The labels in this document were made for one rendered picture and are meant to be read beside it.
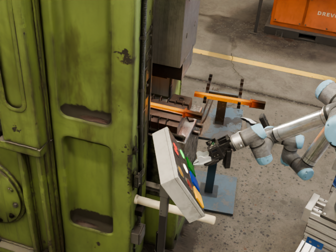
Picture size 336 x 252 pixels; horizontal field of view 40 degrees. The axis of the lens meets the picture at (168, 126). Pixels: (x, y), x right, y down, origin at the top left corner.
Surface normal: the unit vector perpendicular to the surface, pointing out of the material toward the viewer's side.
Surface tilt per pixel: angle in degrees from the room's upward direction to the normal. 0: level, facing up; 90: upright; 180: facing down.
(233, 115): 0
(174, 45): 90
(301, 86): 0
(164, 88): 90
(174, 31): 90
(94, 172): 90
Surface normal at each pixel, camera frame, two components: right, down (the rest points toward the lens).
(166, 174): -0.44, -0.68
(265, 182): 0.06, -0.80
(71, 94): -0.30, 0.54
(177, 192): 0.13, 0.59
